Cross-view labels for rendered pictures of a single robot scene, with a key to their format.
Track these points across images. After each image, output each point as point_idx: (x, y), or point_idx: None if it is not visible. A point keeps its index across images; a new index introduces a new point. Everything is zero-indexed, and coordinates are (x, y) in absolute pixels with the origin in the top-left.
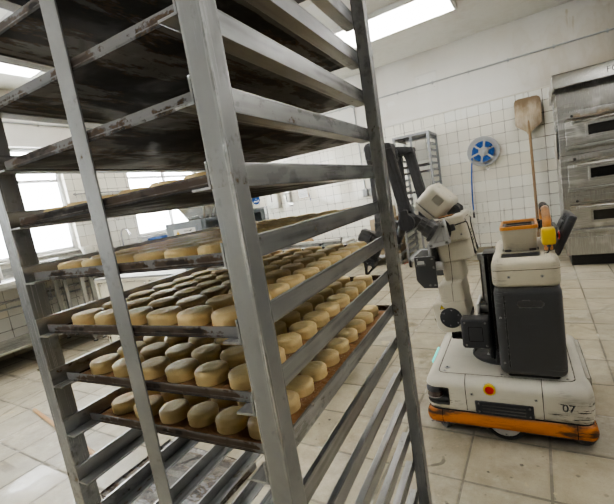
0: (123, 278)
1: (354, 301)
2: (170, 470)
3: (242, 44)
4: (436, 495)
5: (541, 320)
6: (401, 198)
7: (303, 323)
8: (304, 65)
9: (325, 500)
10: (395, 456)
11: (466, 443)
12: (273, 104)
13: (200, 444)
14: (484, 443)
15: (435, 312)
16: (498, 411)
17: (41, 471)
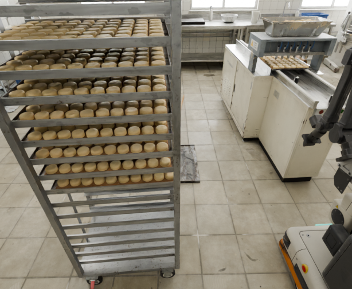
0: (231, 52)
1: (116, 171)
2: (181, 156)
3: (19, 79)
4: (227, 262)
5: None
6: (347, 113)
7: (91, 164)
8: (75, 73)
9: (198, 216)
10: (160, 227)
11: (277, 269)
12: (43, 98)
13: (200, 155)
14: (284, 280)
15: (332, 204)
16: (300, 281)
17: None
